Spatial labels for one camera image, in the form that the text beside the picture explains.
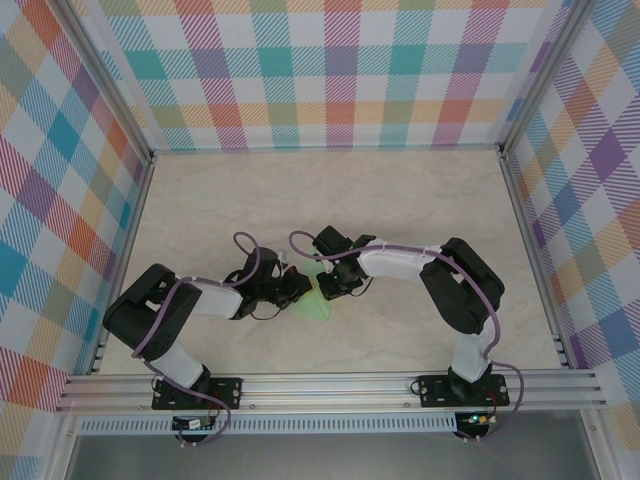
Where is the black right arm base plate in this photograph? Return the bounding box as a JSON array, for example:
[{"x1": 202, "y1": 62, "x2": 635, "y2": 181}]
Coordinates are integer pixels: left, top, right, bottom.
[{"x1": 418, "y1": 373, "x2": 510, "y2": 409}]

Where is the light green paper sheet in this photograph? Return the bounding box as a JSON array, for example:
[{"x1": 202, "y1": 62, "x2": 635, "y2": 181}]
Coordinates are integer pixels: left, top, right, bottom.
[{"x1": 292, "y1": 244, "x2": 335, "y2": 321}]

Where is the aluminium frame post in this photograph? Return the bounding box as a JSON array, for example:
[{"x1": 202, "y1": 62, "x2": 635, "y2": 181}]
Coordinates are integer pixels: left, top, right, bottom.
[
  {"x1": 497, "y1": 0, "x2": 601, "y2": 161},
  {"x1": 57, "y1": 0, "x2": 156, "y2": 161}
]

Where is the long aluminium frame rail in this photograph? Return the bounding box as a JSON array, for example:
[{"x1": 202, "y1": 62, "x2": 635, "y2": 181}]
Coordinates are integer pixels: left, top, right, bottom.
[{"x1": 55, "y1": 369, "x2": 609, "y2": 414}]

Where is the small circuit board white label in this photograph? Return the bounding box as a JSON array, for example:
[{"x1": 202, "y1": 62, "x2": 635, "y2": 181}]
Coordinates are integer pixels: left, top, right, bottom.
[{"x1": 171, "y1": 415, "x2": 216, "y2": 432}]

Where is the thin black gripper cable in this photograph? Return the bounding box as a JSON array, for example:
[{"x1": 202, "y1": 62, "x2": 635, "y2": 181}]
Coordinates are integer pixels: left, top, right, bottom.
[
  {"x1": 249, "y1": 304, "x2": 284, "y2": 322},
  {"x1": 342, "y1": 277, "x2": 374, "y2": 299}
]

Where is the thin black left gripper cable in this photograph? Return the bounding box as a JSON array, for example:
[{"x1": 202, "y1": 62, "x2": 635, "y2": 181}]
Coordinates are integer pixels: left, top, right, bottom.
[{"x1": 249, "y1": 304, "x2": 284, "y2": 322}]

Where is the slotted grey cable duct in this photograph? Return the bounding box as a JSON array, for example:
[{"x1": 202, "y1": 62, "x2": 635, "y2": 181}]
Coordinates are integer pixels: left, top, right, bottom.
[{"x1": 78, "y1": 412, "x2": 459, "y2": 435}]

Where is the thin aluminium wall-foot rail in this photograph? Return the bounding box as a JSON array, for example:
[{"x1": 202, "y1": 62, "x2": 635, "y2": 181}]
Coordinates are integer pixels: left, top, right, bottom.
[{"x1": 149, "y1": 144, "x2": 504, "y2": 154}]

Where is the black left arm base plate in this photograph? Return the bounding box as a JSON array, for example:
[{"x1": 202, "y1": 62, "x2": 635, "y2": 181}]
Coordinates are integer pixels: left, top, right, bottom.
[{"x1": 151, "y1": 377, "x2": 245, "y2": 412}]

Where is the thin black right gripper cable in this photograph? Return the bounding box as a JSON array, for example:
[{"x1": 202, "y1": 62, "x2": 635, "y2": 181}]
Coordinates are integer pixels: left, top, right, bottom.
[{"x1": 342, "y1": 277, "x2": 374, "y2": 299}]

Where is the aluminium side rail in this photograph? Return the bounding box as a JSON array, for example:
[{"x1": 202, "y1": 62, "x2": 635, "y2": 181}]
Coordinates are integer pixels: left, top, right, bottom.
[
  {"x1": 498, "y1": 147, "x2": 575, "y2": 371},
  {"x1": 88, "y1": 152, "x2": 157, "y2": 376}
]

